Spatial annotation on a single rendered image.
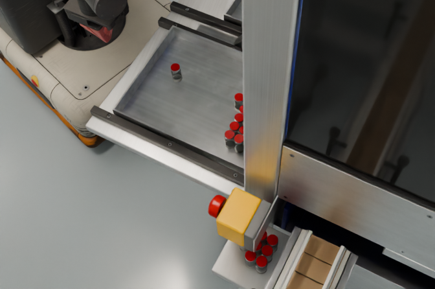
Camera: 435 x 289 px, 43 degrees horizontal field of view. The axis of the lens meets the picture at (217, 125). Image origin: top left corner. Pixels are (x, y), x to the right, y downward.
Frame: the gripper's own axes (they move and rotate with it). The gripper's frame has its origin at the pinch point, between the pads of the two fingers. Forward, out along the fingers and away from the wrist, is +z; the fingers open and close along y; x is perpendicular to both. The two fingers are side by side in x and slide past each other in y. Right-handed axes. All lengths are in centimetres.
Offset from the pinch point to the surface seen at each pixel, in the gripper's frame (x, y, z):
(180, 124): -1.0, 14.7, 20.1
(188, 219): 6, 2, 108
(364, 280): -12, 62, 28
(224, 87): 11.8, 18.5, 20.2
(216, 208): -18.7, 34.3, 7.4
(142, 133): -7.6, 9.5, 18.3
